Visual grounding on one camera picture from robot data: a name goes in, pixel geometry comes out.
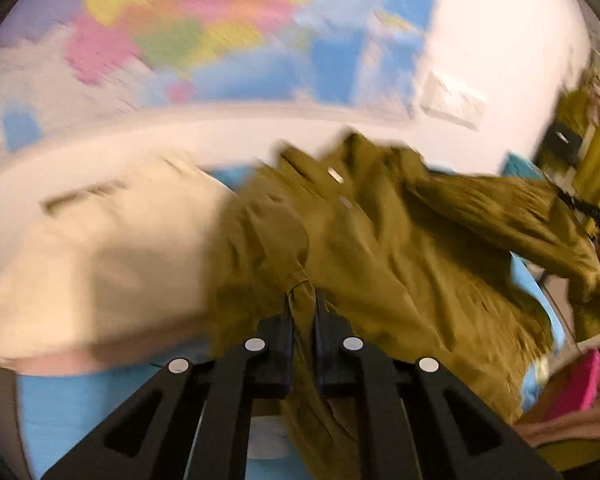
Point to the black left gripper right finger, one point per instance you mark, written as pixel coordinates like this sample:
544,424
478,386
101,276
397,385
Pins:
415,420

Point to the white wall socket panel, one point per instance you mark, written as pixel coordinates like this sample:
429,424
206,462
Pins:
445,100

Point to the colourful wall map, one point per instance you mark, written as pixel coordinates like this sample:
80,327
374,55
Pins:
67,65

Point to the olive green jacket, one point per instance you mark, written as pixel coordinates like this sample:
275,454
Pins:
418,261

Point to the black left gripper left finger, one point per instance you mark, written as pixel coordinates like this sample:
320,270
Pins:
189,421

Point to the cream folded garment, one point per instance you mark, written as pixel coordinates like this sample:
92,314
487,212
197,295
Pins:
114,276

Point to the pink bag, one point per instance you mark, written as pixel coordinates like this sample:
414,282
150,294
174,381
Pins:
580,391

